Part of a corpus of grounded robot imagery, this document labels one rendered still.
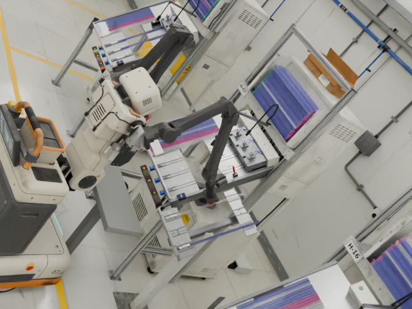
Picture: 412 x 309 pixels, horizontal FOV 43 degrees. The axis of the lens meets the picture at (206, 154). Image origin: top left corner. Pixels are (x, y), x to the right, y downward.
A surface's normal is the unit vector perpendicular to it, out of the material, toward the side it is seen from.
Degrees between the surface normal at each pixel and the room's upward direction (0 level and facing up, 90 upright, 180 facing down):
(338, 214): 89
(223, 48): 90
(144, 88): 48
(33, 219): 90
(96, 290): 0
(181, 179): 43
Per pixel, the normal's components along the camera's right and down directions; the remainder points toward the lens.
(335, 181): -0.70, -0.23
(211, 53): 0.36, 0.68
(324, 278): -0.07, -0.66
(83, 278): 0.60, -0.69
